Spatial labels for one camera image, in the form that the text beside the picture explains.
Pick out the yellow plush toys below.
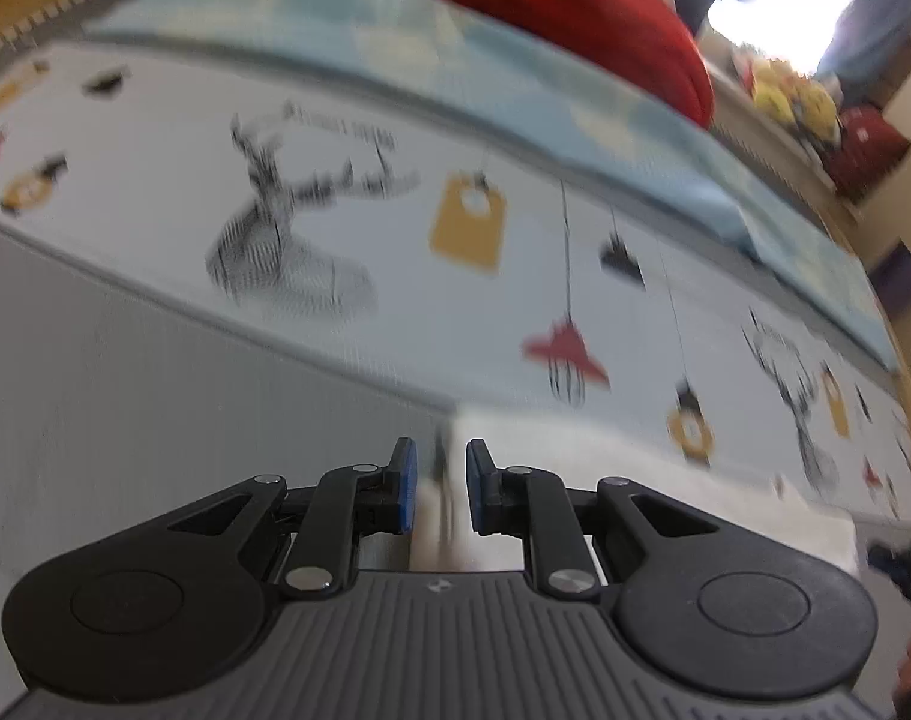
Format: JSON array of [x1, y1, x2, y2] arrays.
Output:
[[750, 58, 844, 145]]

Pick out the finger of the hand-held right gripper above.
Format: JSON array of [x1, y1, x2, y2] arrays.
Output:
[[867, 540, 911, 614]]

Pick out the red bag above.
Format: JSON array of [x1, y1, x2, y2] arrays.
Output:
[[829, 106, 911, 205]]

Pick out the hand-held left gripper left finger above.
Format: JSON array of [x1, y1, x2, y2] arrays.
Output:
[[166, 436, 419, 602]]

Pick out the purple object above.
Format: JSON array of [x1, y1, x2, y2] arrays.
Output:
[[870, 238, 911, 320]]

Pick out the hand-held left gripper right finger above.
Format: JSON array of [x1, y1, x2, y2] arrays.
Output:
[[465, 439, 728, 602]]

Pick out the red pillow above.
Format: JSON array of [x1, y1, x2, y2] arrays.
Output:
[[410, 0, 717, 128]]

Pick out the white garment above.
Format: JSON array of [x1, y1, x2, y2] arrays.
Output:
[[406, 409, 858, 578]]

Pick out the printed grey white bed sheet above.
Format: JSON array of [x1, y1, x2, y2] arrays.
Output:
[[0, 37, 911, 720]]

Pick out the light blue blanket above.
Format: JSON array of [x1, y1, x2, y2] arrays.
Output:
[[88, 0, 901, 374]]

